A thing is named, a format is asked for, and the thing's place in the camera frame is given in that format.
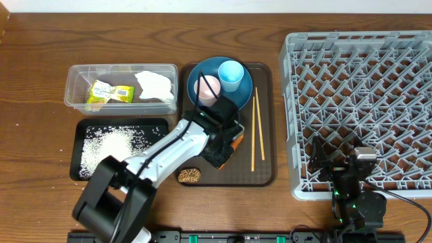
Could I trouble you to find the pink cup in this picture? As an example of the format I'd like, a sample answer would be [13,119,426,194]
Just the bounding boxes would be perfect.
[198,75,221,107]

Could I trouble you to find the green snack wrapper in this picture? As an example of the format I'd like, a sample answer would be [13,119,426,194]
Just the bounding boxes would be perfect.
[85,80,135,111]

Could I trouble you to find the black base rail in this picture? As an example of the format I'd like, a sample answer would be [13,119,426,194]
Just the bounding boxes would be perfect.
[67,231,406,243]

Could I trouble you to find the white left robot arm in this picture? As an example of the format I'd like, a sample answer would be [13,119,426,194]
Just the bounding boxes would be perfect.
[72,96,244,243]

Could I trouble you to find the clear plastic bin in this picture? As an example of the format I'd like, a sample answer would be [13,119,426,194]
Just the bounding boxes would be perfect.
[64,63,178,115]

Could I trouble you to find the brown serving tray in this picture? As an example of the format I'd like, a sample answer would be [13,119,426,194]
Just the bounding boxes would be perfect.
[175,63,277,187]

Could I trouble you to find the black waste tray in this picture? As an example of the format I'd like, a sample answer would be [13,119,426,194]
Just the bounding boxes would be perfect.
[70,117,168,181]

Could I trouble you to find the long wooden chopstick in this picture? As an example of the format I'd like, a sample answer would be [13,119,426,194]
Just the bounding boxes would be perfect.
[255,87,265,161]

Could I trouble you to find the short wooden chopstick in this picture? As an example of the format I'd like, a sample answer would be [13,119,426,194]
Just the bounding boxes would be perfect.
[251,97,255,172]

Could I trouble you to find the white napkin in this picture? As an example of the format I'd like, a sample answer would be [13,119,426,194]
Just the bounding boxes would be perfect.
[135,71,174,103]

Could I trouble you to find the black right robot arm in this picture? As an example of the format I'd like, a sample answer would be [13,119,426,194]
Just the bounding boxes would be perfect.
[310,137,387,242]

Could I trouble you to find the dark blue plate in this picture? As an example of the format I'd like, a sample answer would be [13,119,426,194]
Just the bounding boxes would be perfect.
[186,57,253,110]

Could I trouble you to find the grey dishwasher rack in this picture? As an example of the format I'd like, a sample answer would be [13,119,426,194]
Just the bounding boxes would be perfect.
[279,30,431,200]

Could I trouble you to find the brown walnut shell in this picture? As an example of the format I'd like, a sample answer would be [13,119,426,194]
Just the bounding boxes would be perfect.
[178,168,201,184]

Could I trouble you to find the orange carrot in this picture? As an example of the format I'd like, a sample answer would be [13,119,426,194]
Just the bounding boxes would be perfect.
[218,135,244,170]

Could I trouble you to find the light blue cup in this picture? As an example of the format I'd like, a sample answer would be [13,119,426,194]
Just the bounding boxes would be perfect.
[218,60,244,92]

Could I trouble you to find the white rice pile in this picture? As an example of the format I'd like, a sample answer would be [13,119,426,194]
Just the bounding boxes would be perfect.
[78,126,167,180]

